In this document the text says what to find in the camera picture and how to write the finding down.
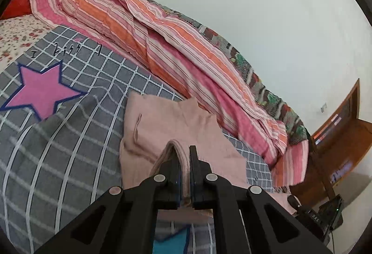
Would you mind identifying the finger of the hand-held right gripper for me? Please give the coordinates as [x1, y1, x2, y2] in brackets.
[287, 194, 303, 209]

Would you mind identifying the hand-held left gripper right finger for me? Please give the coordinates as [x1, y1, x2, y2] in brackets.
[189, 145, 333, 254]

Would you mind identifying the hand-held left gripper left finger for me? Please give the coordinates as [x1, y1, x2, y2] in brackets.
[33, 152, 181, 254]

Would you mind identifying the pink knit sweater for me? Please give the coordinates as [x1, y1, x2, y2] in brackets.
[119, 91, 295, 218]

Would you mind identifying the wooden door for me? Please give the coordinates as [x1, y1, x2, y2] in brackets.
[309, 78, 372, 193]

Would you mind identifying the grey checked star blanket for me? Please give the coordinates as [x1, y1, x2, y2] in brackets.
[0, 24, 275, 254]

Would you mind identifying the floral patchwork quilt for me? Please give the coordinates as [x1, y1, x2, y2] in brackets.
[163, 5, 310, 145]

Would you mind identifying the pink orange striped quilt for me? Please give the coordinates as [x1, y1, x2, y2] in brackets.
[29, 0, 310, 187]

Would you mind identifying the red pillow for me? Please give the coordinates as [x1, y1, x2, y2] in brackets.
[0, 0, 34, 20]

